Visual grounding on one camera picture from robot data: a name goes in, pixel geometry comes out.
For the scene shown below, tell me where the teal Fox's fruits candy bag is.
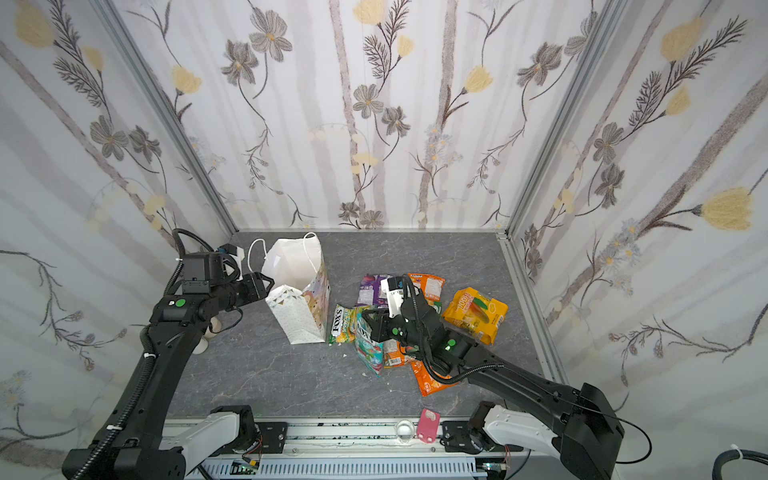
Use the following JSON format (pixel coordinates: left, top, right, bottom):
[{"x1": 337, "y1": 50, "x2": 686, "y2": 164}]
[{"x1": 355, "y1": 319, "x2": 384, "y2": 376}]

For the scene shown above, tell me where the green Fox's mango tea bag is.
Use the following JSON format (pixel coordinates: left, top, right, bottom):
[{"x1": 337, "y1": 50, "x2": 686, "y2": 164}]
[{"x1": 328, "y1": 304, "x2": 369, "y2": 344}]

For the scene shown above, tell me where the orange chips packet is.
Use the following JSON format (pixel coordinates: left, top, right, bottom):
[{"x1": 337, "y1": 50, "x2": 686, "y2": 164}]
[{"x1": 410, "y1": 360, "x2": 450, "y2": 397}]

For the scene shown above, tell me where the white paper gift bag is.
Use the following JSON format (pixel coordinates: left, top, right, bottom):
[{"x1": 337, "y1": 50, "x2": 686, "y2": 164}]
[{"x1": 246, "y1": 232, "x2": 331, "y2": 345}]

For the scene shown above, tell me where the orange Savoria snack packet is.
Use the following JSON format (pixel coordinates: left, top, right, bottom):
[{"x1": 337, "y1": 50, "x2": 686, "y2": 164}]
[{"x1": 382, "y1": 339, "x2": 414, "y2": 369}]

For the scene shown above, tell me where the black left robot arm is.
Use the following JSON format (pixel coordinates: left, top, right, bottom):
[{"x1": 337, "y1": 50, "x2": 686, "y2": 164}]
[{"x1": 62, "y1": 273, "x2": 275, "y2": 479}]

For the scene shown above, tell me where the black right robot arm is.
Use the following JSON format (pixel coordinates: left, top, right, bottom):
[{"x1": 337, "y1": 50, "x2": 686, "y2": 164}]
[{"x1": 358, "y1": 307, "x2": 625, "y2": 479}]

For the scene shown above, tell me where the purple Fox's berries candy bag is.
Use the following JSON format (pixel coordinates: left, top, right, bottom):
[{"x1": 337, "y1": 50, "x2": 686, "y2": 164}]
[{"x1": 356, "y1": 274, "x2": 390, "y2": 307}]

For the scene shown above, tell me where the small orange snack packet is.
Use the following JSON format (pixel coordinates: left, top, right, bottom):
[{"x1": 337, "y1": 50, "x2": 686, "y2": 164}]
[{"x1": 408, "y1": 273, "x2": 446, "y2": 302}]

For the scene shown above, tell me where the yellow snack box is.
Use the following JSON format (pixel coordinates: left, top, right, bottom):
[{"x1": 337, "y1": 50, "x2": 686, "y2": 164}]
[{"x1": 442, "y1": 287, "x2": 508, "y2": 345}]

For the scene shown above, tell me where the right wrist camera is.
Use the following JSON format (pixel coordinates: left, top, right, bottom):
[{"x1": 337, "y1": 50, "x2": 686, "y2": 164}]
[{"x1": 380, "y1": 276, "x2": 404, "y2": 318}]

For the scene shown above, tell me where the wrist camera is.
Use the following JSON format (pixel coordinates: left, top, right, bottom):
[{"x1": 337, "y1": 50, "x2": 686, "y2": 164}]
[
  {"x1": 181, "y1": 243, "x2": 243, "y2": 285},
  {"x1": 380, "y1": 276, "x2": 404, "y2": 318}
]

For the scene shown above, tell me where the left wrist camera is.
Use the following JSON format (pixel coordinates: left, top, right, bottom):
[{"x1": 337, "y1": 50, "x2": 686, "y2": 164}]
[{"x1": 181, "y1": 243, "x2": 243, "y2": 285}]

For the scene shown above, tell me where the pink tag on rail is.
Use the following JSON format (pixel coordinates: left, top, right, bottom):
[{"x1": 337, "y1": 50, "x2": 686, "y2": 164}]
[{"x1": 416, "y1": 409, "x2": 441, "y2": 444}]

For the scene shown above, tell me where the white round knob on rail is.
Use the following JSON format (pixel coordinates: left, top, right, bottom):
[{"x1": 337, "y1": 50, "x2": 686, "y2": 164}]
[{"x1": 395, "y1": 419, "x2": 416, "y2": 443}]

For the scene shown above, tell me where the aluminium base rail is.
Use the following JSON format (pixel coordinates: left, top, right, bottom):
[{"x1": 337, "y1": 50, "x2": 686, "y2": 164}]
[{"x1": 113, "y1": 415, "x2": 613, "y2": 480}]

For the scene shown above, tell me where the black cable bottom right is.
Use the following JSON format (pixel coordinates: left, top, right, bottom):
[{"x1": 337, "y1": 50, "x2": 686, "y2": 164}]
[{"x1": 711, "y1": 445, "x2": 768, "y2": 480}]

